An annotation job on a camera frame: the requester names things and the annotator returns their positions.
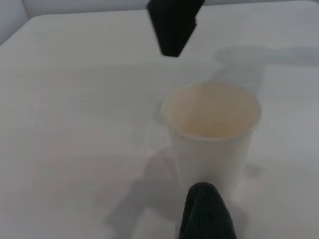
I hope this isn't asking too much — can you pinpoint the white paper cup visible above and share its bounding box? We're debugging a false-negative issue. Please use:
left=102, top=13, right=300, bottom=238
left=161, top=82, right=263, bottom=198

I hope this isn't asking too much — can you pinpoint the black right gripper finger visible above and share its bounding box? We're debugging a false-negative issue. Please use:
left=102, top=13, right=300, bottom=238
left=146, top=0, right=206, bottom=58

